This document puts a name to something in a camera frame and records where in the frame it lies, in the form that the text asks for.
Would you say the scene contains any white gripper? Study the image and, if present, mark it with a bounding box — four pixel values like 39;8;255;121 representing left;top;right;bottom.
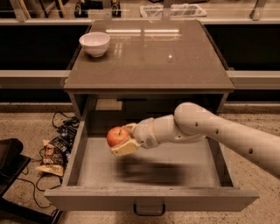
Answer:
110;118;159;156

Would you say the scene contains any red apple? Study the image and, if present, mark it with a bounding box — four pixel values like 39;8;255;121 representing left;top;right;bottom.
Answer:
107;127;130;147

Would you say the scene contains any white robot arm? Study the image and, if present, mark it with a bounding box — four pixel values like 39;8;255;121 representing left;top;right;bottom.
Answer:
107;102;280;176

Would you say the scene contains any grey cabinet with glossy top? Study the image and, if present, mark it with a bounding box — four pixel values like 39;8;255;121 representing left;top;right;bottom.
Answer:
64;20;235;116

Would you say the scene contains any grey open drawer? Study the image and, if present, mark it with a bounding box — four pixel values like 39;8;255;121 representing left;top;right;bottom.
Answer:
44;95;260;213

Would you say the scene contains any cream label inside cabinet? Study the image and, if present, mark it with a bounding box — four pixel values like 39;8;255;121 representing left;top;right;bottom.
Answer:
95;99;123;111

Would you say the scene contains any dark blue snack bag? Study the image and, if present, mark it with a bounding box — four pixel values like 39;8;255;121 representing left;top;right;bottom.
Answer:
50;125;77;159

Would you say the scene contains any yellow snack bag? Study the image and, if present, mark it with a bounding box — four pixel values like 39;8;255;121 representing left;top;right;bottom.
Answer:
37;139;66;177

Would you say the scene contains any white ceramic bowl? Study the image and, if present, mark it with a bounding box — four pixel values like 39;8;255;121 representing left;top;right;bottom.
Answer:
79;31;110;57

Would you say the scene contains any black drawer handle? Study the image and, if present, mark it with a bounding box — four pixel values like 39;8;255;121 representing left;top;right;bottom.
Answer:
133;204;166;217

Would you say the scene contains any black cable on floor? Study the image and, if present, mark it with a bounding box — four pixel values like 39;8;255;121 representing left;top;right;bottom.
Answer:
17;112;81;210

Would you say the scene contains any white wire basket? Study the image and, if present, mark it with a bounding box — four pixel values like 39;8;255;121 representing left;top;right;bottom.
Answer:
139;3;207;18

